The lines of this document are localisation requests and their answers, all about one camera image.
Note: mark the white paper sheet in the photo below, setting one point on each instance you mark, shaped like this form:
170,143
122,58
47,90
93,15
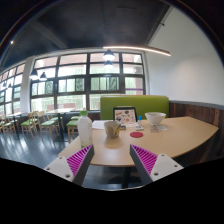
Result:
98,124

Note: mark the green stool near table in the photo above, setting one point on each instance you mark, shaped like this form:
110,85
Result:
72,127

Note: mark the red round coaster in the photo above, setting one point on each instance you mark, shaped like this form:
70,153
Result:
136,134

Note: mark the long linear ceiling light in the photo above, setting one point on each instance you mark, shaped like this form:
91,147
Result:
145,49

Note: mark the framed menu sign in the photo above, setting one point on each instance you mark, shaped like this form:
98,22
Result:
125,115

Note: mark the black pendant lamp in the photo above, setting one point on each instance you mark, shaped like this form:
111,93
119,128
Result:
43,77
108,55
34,75

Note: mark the small blue-capped bottle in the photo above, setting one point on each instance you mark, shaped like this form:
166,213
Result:
139,119

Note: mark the wooden chair green seat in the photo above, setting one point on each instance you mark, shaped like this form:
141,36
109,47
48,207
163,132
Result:
46,126
29,126

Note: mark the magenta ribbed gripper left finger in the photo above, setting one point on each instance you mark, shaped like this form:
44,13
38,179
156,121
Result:
74,167

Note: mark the background dining table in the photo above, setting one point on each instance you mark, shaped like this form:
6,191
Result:
59,112

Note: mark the beige ceramic mug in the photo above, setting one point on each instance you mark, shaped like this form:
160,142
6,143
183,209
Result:
112,128

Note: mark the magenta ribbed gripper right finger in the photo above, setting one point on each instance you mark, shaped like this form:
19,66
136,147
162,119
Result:
152,167

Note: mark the green booth sofa back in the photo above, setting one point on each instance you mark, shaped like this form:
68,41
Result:
142,103

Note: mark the black pendant lamp far left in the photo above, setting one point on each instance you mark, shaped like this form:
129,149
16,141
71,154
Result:
34,75

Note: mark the black pendant lamp centre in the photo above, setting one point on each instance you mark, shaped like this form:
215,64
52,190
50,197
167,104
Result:
108,55

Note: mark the white ceramic bowl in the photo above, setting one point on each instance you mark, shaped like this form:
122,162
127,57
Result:
155,118

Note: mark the clear plastic water bottle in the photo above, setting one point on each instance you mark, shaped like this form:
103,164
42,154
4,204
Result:
84,125

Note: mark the wooden chair green seat far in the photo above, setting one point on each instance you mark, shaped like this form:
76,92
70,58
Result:
29,126

